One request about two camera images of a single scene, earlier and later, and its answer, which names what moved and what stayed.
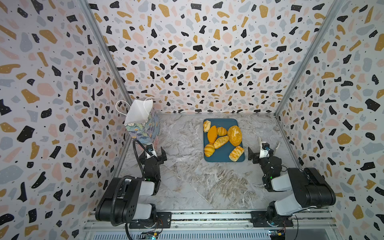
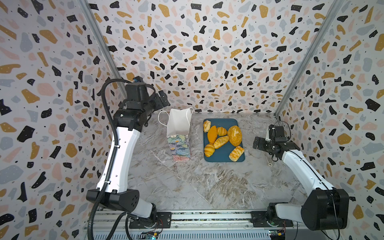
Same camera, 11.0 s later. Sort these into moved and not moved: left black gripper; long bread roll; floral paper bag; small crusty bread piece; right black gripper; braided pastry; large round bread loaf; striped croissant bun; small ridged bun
Moved: left black gripper; floral paper bag; right black gripper
Not moved: striped croissant bun; large round bread loaf; long bread roll; small crusty bread piece; braided pastry; small ridged bun
